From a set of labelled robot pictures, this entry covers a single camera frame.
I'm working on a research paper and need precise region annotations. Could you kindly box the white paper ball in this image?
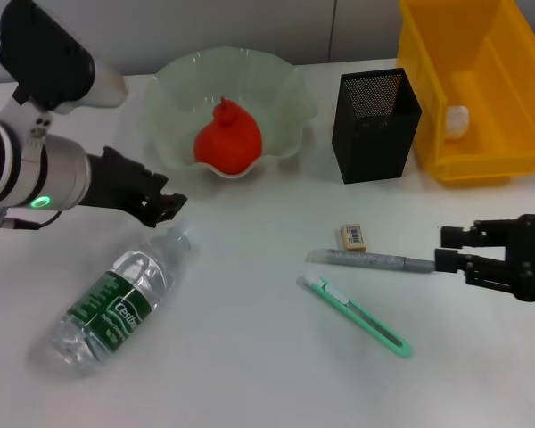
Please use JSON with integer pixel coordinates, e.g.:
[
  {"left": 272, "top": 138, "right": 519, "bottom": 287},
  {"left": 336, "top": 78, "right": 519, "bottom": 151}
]
[{"left": 444, "top": 105, "right": 471, "bottom": 142}]

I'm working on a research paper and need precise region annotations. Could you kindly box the red-orange fruit with stem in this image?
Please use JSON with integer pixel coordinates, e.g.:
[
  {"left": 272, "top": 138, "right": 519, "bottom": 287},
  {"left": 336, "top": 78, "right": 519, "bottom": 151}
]
[{"left": 193, "top": 95, "right": 264, "bottom": 176}]

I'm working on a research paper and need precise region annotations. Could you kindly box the beige eraser with barcode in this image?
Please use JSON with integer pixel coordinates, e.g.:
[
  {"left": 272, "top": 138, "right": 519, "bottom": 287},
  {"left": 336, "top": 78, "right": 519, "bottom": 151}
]
[{"left": 340, "top": 224, "right": 369, "bottom": 254}]

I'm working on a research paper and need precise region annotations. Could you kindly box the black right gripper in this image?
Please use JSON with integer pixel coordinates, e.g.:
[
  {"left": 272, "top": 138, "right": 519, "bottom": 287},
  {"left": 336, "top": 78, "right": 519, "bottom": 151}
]
[{"left": 433, "top": 213, "right": 535, "bottom": 304}]

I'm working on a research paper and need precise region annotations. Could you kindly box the translucent green wavy fruit plate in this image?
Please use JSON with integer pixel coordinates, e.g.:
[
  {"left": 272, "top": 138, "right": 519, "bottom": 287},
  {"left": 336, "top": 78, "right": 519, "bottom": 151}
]
[{"left": 141, "top": 45, "right": 318, "bottom": 180}]

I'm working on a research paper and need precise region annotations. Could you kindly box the clear water bottle green label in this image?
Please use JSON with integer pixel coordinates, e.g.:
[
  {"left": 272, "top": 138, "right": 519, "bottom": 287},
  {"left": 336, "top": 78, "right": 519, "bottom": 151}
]
[{"left": 44, "top": 222, "right": 201, "bottom": 378}]

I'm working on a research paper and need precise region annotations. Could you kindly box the yellow plastic storage bin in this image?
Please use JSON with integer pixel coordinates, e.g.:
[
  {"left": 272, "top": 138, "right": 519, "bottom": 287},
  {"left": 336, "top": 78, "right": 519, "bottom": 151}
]
[{"left": 396, "top": 0, "right": 535, "bottom": 187}]

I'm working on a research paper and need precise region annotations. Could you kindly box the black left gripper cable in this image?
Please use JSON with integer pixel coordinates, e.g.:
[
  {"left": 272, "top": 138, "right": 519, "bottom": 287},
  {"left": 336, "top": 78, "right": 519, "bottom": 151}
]
[{"left": 0, "top": 207, "right": 64, "bottom": 236}]

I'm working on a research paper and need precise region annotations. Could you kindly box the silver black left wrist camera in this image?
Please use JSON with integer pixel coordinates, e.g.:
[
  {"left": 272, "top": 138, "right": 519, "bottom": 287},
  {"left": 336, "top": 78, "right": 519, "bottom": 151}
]
[{"left": 0, "top": 0, "right": 129, "bottom": 148}]

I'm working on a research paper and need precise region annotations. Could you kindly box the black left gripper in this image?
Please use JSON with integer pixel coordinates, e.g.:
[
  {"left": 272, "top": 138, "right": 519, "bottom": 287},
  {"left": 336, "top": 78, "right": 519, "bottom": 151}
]
[{"left": 86, "top": 145, "right": 189, "bottom": 229}]

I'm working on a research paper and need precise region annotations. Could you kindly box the black mesh pen holder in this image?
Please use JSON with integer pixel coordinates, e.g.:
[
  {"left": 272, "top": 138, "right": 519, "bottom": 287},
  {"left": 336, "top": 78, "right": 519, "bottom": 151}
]
[{"left": 331, "top": 67, "right": 424, "bottom": 185}]

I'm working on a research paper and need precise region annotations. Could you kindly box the grey marker pen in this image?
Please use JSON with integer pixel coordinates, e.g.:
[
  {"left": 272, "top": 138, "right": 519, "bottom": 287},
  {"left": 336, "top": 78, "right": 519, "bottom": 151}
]
[{"left": 306, "top": 248, "right": 438, "bottom": 276}]

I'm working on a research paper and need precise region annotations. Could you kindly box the mint green utility knife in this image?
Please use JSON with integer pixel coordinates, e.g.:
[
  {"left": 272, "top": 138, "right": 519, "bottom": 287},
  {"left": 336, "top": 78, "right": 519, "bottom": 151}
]
[{"left": 299, "top": 272, "right": 415, "bottom": 360}]

